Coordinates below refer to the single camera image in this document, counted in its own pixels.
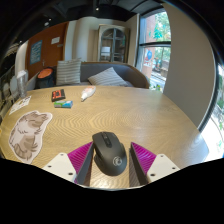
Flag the group of white chairs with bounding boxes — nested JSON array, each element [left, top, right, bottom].
[[0, 74, 19, 113]]

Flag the clear plastic cup with lid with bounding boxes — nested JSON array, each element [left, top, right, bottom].
[[15, 69, 29, 99]]

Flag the striped square cushion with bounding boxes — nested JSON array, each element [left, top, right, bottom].
[[55, 58, 83, 86]]

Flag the cat-shaped mouse pad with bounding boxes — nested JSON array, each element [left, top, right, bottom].
[[7, 110, 54, 165]]

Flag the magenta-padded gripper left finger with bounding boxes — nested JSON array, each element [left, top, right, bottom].
[[42, 141, 95, 186]]

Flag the grey sofa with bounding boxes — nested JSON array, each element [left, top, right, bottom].
[[34, 60, 151, 90]]

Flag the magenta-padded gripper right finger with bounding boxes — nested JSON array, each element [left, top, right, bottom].
[[128, 141, 181, 188]]

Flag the brown wooden door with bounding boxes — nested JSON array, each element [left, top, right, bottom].
[[25, 21, 69, 80]]

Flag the striped grey cushion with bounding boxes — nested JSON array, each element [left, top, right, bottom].
[[87, 66, 129, 88]]

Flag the grey arched shelf cabinet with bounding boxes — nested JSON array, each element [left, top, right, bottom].
[[97, 24, 130, 64]]

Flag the black box with orange print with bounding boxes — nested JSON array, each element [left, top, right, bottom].
[[51, 88, 67, 103]]

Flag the white sticker sheet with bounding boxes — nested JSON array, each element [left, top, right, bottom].
[[8, 95, 33, 116]]

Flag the blue poster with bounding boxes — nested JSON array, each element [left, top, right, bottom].
[[29, 40, 44, 65]]

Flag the small teal box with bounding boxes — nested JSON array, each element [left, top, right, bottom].
[[53, 100, 74, 109]]

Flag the black framed window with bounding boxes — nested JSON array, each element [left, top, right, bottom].
[[135, 9, 173, 93]]

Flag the black computer mouse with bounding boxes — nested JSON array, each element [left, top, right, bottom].
[[91, 131, 128, 176]]

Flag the black and orange backpack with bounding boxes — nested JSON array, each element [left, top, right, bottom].
[[35, 66, 57, 89]]

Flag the small white squeeze bottle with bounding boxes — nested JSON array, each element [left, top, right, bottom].
[[80, 85, 97, 102]]

